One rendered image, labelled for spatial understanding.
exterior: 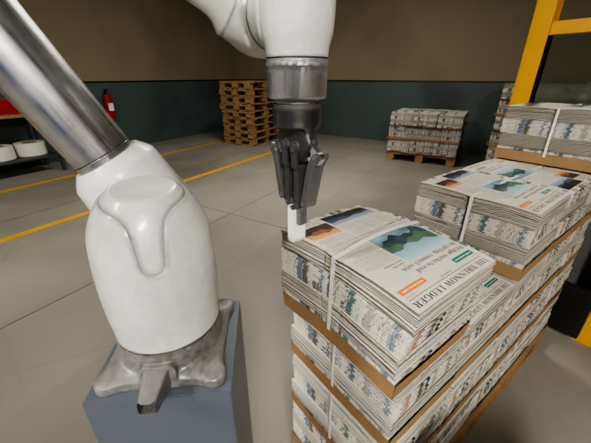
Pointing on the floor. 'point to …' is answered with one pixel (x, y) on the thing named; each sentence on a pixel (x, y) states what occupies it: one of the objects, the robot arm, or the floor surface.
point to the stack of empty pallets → (246, 112)
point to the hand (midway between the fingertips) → (296, 221)
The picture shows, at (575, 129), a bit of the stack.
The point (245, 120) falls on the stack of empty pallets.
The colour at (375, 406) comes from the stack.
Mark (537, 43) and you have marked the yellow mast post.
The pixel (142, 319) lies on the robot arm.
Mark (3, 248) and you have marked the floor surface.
